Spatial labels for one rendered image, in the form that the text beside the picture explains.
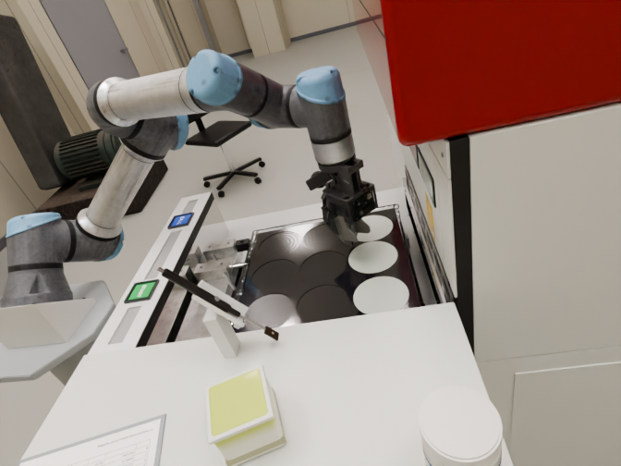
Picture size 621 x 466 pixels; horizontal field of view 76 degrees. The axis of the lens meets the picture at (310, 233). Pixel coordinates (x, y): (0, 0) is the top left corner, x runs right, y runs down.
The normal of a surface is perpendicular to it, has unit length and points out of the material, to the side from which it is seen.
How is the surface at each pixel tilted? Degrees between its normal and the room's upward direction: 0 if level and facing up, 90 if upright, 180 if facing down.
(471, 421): 0
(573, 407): 90
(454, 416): 0
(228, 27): 90
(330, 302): 0
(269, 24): 90
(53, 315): 90
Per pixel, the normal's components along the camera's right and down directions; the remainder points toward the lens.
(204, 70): -0.58, -0.02
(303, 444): -0.24, -0.80
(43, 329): -0.09, 0.59
